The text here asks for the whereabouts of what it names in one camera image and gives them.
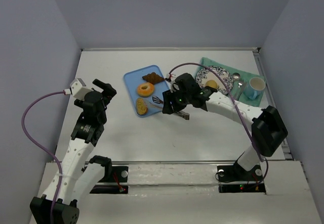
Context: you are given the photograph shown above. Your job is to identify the round yellow bun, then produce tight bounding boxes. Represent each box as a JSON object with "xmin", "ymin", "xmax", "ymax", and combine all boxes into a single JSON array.
[{"xmin": 205, "ymin": 80, "xmax": 219, "ymax": 89}]

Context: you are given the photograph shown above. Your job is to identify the metal kitchen tongs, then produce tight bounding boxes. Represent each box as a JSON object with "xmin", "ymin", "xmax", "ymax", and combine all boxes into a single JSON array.
[{"xmin": 144, "ymin": 96, "xmax": 190, "ymax": 120}]

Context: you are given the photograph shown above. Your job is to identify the oval seeded bread roll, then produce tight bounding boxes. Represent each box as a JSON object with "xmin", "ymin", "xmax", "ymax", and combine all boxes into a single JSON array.
[{"xmin": 136, "ymin": 98, "xmax": 148, "ymax": 115}]

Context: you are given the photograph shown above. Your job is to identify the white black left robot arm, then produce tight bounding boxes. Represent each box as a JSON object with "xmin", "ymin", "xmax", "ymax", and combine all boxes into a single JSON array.
[{"xmin": 30, "ymin": 78, "xmax": 116, "ymax": 223}]

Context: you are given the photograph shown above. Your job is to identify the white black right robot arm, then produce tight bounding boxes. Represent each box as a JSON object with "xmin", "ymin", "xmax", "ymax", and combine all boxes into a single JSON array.
[{"xmin": 163, "ymin": 73, "xmax": 288, "ymax": 173}]

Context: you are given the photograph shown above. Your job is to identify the blue floral plate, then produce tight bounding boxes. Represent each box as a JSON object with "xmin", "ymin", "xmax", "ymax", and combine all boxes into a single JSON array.
[{"xmin": 195, "ymin": 66, "xmax": 234, "ymax": 95}]

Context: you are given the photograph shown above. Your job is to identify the blue plastic tray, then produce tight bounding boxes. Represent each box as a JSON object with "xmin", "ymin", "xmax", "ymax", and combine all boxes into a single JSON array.
[{"xmin": 124, "ymin": 65, "xmax": 169, "ymax": 118}]

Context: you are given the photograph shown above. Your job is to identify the orange glazed donut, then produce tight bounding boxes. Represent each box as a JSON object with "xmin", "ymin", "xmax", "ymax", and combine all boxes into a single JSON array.
[{"xmin": 137, "ymin": 82, "xmax": 155, "ymax": 98}]

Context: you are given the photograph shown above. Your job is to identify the dark brown croissant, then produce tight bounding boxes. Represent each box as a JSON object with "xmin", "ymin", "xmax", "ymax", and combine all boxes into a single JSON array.
[{"xmin": 142, "ymin": 72, "xmax": 165, "ymax": 85}]

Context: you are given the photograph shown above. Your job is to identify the metal spoon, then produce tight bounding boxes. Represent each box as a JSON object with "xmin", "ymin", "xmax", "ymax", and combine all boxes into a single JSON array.
[{"xmin": 232, "ymin": 72, "xmax": 240, "ymax": 81}]

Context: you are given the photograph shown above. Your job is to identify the green cloth mat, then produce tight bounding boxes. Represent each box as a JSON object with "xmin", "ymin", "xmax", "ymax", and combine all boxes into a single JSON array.
[{"xmin": 196, "ymin": 57, "xmax": 266, "ymax": 107}]

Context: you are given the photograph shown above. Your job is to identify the light blue mug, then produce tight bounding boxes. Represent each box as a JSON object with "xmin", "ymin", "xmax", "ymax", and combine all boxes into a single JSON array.
[{"xmin": 244, "ymin": 77, "xmax": 266, "ymax": 100}]

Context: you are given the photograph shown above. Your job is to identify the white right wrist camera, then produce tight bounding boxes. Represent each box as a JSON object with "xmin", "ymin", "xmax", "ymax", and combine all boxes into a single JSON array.
[{"xmin": 170, "ymin": 80, "xmax": 180, "ymax": 92}]

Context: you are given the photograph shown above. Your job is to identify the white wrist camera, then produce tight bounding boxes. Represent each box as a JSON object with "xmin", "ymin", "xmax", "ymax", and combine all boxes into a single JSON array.
[
  {"xmin": 170, "ymin": 80, "xmax": 180, "ymax": 92},
  {"xmin": 65, "ymin": 78, "xmax": 92, "ymax": 101}
]

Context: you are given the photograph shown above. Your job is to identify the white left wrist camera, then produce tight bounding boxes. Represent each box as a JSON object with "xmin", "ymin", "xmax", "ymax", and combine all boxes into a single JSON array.
[{"xmin": 65, "ymin": 78, "xmax": 92, "ymax": 101}]

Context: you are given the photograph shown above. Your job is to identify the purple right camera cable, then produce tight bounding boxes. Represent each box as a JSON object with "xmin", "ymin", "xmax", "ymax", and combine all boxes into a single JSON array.
[{"xmin": 166, "ymin": 62, "xmax": 269, "ymax": 187}]

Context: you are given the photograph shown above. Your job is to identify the purple camera cable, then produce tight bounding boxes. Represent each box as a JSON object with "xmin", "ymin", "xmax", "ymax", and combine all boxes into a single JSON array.
[
  {"xmin": 166, "ymin": 62, "xmax": 269, "ymax": 187},
  {"xmin": 20, "ymin": 90, "xmax": 70, "ymax": 224}
]

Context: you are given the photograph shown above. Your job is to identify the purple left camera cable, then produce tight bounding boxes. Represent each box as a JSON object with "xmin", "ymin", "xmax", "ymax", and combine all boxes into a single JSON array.
[{"xmin": 20, "ymin": 90, "xmax": 70, "ymax": 224}]

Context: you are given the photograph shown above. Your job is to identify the aluminium front rail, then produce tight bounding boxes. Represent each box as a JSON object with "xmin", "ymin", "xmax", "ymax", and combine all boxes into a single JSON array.
[{"xmin": 83, "ymin": 159, "xmax": 236, "ymax": 165}]

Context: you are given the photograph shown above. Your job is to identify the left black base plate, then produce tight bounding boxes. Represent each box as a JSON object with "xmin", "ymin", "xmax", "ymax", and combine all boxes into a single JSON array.
[{"xmin": 90, "ymin": 166, "xmax": 129, "ymax": 194}]

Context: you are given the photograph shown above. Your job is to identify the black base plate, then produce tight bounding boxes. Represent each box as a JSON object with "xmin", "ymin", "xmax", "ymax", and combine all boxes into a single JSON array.
[
  {"xmin": 90, "ymin": 166, "xmax": 129, "ymax": 194},
  {"xmin": 215, "ymin": 165, "xmax": 266, "ymax": 194}
]

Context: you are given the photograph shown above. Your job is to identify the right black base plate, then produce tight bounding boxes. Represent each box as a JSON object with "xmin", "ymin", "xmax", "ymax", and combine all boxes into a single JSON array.
[{"xmin": 215, "ymin": 165, "xmax": 266, "ymax": 194}]

